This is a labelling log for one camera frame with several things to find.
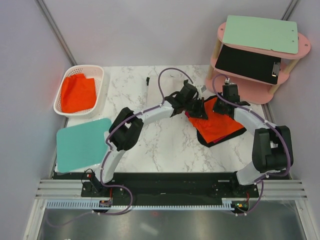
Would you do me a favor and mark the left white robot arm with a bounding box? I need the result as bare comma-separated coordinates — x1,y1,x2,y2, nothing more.
92,83,208,197

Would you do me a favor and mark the pink two-tier shelf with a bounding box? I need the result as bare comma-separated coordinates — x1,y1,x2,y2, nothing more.
205,23,311,105

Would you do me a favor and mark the purple cable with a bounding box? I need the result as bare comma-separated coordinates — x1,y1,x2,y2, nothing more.
211,73,293,216
44,67,195,228

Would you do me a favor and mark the black t shirt pile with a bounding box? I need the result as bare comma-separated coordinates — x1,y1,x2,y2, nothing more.
196,94,247,148

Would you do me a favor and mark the white slotted cable duct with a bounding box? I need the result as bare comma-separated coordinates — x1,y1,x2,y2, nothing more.
46,199,234,211

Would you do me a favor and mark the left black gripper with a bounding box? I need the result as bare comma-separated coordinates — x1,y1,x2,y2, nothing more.
184,97,208,121

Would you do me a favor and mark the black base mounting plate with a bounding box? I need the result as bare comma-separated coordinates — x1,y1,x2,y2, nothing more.
53,171,259,209

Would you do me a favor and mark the orange t shirt in basket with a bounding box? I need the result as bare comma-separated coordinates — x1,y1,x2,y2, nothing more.
60,73,97,114

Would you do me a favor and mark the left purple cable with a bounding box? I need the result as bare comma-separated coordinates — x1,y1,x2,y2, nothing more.
44,67,195,228

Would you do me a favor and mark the black clipboard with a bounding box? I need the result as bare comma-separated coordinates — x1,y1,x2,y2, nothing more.
215,45,281,85

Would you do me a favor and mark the mint green board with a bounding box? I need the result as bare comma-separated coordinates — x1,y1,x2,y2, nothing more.
222,15,299,54

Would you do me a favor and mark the aluminium frame rail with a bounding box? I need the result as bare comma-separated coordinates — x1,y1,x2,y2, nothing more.
36,179,307,201

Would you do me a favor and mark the white plastic laundry basket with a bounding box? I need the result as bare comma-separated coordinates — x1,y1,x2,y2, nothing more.
53,65,108,119

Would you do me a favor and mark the teal cutting board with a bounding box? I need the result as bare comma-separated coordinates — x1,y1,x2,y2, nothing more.
56,118,112,174

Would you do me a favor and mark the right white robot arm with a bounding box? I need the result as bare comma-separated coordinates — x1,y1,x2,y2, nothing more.
213,84,294,197

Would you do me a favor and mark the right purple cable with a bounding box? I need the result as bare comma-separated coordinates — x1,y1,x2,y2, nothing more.
211,73,293,216

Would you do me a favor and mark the orange t shirt pile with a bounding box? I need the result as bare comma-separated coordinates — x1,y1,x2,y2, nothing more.
187,96,245,145

